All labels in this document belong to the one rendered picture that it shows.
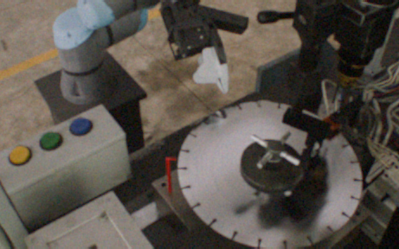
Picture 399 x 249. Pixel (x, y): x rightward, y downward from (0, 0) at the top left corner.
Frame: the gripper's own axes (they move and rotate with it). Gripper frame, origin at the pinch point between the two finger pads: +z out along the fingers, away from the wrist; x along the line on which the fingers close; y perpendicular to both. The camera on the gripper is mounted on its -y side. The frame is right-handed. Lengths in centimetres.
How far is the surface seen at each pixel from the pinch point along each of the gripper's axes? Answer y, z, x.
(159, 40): -39, -74, -168
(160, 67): -29, -52, -154
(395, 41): -78, -5, -32
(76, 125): 29.4, -3.8, -12.6
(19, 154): 42.3, -1.5, -11.0
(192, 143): 10.9, 8.7, 0.8
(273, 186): 2.7, 20.7, 9.9
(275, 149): 0.6, 15.0, 11.4
